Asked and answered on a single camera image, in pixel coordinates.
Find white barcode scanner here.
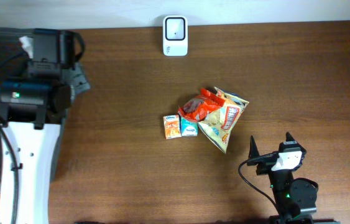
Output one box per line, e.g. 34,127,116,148
162,15,188,57

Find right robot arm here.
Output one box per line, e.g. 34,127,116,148
238,132,337,224

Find orange tissue pack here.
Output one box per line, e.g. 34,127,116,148
163,115,182,139

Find red snack bag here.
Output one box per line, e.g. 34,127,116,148
178,88,225,123

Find yellow chips bag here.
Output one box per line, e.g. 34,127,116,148
198,87,249,154

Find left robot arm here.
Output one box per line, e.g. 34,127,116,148
0,29,90,224

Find teal tissue pack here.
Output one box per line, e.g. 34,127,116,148
180,117,198,137

